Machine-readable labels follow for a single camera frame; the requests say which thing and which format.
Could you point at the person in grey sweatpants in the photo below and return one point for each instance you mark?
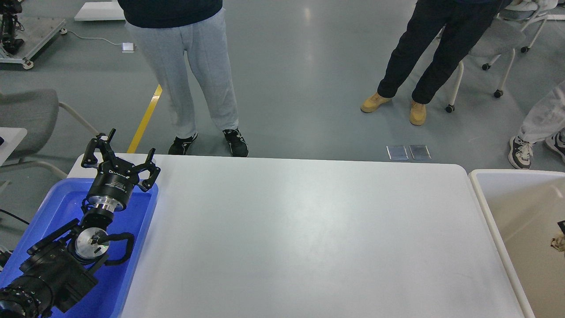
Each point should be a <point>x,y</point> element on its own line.
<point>177,36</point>

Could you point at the person in white trousers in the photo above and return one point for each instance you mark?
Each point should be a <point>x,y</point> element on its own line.
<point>544,122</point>

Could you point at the grey white wheeled chair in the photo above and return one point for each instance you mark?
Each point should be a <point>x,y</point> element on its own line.
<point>506,33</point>

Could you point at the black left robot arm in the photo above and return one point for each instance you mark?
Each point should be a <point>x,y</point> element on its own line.
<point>60,269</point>

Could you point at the blue plastic bin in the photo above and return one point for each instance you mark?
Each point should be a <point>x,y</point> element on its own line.
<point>63,204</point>

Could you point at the right floor outlet plate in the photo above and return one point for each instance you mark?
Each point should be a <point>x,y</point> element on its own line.
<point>420,152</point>

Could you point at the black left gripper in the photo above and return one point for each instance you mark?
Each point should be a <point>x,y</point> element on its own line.
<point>113,180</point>

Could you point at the white flat floor board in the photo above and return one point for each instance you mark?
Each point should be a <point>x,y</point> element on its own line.
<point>100,11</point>

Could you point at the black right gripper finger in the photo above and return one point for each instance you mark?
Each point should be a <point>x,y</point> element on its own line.
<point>561,225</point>

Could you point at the brown paper ball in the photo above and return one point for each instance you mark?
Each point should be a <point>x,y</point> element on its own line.
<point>558,242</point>

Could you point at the grey chair at left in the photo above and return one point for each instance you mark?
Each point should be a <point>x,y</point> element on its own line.
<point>37,112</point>

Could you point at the metal wheeled cart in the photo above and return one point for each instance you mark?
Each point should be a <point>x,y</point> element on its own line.
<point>22,38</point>

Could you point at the left floor outlet plate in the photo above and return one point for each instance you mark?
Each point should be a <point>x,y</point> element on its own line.
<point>397,152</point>

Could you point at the floor outlet plate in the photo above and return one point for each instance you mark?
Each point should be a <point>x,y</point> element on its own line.
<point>397,152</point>
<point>420,152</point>

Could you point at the white plastic bin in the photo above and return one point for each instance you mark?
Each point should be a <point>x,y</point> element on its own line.
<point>522,209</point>

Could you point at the white floor power box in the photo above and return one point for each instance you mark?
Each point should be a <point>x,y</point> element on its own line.
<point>127,47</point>

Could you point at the white side table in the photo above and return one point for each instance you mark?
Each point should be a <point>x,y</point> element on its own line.
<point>12,138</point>

